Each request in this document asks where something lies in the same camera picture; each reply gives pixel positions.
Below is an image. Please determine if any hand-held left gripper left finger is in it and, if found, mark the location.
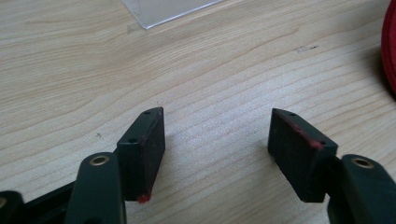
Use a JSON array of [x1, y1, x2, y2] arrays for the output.
[[64, 106, 166, 224]]

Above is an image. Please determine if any red round object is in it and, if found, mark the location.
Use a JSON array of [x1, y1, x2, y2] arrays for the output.
[[380, 0, 396, 96]]

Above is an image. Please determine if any clear plastic sheet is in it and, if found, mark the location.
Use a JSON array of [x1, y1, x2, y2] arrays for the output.
[[121, 0, 225, 30]]

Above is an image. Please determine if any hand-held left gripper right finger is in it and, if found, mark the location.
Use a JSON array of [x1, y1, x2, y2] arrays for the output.
[[267, 107, 396, 224]]

